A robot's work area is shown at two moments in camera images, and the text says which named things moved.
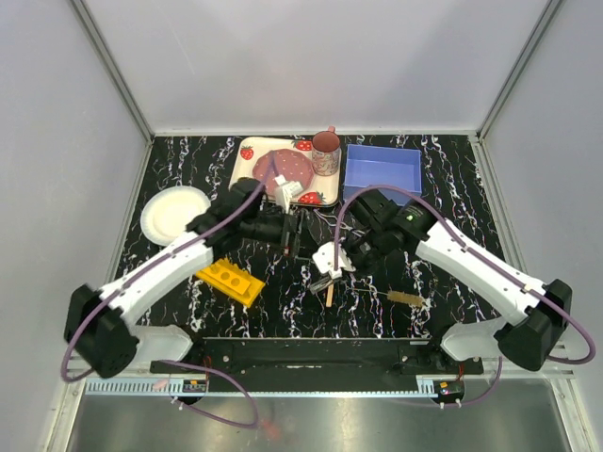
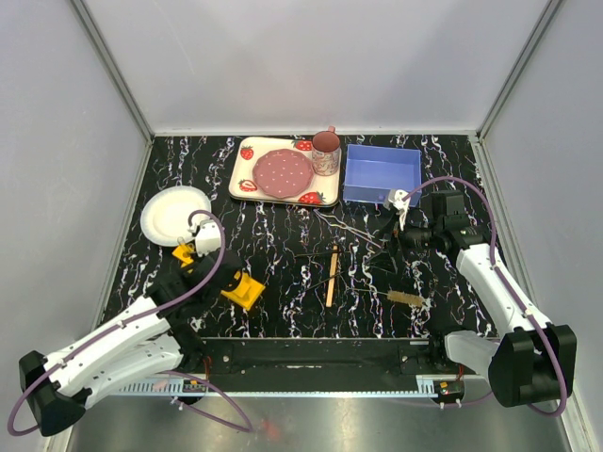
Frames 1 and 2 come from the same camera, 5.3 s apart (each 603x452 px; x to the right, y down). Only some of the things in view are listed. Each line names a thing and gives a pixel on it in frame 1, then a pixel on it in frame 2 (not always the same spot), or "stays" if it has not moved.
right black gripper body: [366, 251] to [399, 236]
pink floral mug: [326, 153] stays
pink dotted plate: [291, 164] stays
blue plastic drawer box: [370, 166] stays
